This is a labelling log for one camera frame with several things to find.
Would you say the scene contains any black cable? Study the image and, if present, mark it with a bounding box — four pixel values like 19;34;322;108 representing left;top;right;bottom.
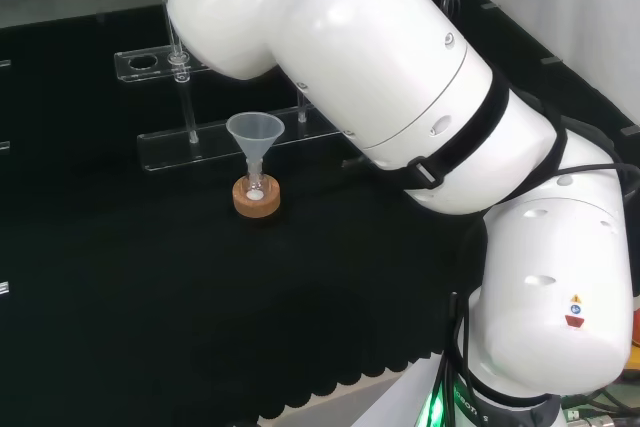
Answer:
553;115;640;201

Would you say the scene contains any clear plastic funnel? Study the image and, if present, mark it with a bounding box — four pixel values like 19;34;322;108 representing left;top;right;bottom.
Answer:
225;112;286;177

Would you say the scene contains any clear funnel stand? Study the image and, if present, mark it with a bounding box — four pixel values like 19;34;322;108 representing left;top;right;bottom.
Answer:
113;0;354;174

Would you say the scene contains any cork ring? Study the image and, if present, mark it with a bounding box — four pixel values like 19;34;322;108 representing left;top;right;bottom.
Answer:
232;173;282;221

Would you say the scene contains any black table cloth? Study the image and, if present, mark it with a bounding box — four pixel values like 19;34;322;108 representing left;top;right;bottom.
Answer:
0;0;640;427

